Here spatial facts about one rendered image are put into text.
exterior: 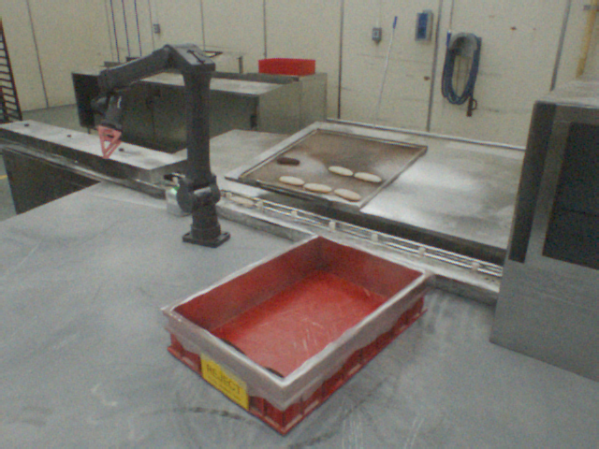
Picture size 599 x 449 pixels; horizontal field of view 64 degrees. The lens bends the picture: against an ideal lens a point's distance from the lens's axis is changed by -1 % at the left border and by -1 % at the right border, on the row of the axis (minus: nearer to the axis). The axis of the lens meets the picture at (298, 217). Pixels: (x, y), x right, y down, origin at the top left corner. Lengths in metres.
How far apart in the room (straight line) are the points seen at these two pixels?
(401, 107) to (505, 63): 1.12
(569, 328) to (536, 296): 0.08
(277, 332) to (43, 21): 8.20
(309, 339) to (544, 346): 0.45
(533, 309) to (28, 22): 8.40
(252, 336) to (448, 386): 0.39
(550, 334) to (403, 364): 0.28
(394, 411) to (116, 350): 0.54
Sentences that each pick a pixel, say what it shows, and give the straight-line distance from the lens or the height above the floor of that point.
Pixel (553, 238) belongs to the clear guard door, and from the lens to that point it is 0.95.
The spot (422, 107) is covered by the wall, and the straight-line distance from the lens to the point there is 5.27.
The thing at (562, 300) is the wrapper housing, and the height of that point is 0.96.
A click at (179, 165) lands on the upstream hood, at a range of 1.90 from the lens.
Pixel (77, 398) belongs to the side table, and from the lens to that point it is 0.97.
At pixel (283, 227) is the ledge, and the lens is 1.41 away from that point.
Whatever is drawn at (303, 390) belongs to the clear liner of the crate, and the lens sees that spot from 0.79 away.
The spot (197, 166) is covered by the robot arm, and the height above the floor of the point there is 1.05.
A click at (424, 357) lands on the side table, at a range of 1.00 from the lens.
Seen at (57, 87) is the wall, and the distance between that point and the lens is 9.01.
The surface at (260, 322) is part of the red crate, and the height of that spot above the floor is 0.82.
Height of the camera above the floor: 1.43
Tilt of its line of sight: 23 degrees down
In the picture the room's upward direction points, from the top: straight up
